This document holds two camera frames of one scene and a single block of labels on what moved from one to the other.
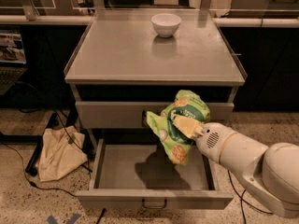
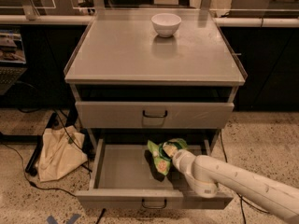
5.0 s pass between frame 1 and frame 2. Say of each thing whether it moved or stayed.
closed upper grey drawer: stayed
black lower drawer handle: stayed
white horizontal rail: stayed
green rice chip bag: moved
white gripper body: moved
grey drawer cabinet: stayed
